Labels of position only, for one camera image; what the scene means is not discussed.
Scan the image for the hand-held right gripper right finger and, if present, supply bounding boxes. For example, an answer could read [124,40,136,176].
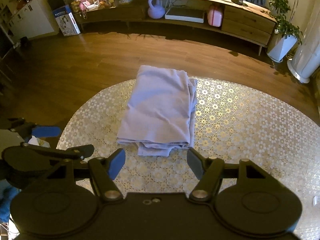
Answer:
[187,148,265,202]

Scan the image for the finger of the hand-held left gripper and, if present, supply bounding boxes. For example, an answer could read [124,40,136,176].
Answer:
[0,117,62,140]
[21,142,95,159]

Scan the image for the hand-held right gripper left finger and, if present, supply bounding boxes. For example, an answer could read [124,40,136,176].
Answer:
[49,149,126,202]

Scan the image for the lavender shirt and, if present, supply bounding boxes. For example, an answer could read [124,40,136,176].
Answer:
[116,65,198,157]

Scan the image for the white bag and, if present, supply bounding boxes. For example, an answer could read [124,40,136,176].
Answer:
[27,135,50,148]

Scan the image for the blue denim pants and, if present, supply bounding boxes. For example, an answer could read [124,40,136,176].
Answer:
[0,179,22,224]

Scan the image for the floral lace tablecloth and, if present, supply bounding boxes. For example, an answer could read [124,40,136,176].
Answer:
[56,77,320,240]

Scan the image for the small black box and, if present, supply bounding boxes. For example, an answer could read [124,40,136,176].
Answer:
[19,36,32,48]

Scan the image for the blue and white cardboard box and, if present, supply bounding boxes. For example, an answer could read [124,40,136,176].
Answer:
[52,4,81,37]

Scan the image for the white sideboard cabinet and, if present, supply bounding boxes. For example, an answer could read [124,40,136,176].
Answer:
[7,0,55,40]

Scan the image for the clear snack jar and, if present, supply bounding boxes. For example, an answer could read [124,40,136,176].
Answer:
[70,0,84,13]

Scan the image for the potted plant in white pot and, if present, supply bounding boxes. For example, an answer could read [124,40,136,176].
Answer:
[266,0,303,62]

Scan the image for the pink case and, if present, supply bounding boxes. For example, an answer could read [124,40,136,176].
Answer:
[207,4,224,27]

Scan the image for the flat white box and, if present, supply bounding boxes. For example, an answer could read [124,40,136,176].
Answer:
[164,7,205,23]

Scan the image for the long wooden TV cabinet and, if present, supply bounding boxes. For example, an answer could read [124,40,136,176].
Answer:
[72,0,278,55]

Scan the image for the white tower air conditioner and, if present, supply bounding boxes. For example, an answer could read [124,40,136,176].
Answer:
[287,25,320,83]

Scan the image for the purple kettlebell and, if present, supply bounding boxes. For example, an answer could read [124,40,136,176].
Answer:
[147,0,165,19]

